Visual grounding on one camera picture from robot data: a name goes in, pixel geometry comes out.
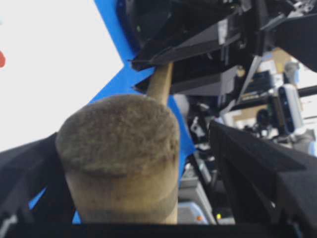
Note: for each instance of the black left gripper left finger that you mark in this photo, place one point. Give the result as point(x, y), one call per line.
point(33, 187)

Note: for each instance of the red dot mark near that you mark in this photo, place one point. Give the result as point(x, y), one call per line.
point(2, 59)

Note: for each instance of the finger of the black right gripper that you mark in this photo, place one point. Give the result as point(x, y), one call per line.
point(178, 49)
point(142, 86)

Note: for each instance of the white foam board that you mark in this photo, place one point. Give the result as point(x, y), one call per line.
point(58, 57)

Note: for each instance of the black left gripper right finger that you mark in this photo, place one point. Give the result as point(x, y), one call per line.
point(266, 183)

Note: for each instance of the blue table cloth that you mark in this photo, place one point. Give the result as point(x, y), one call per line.
point(122, 82)

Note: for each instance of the wooden mallet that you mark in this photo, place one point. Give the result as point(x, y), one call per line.
point(120, 156)

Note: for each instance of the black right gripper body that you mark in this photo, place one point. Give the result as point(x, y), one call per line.
point(224, 41)

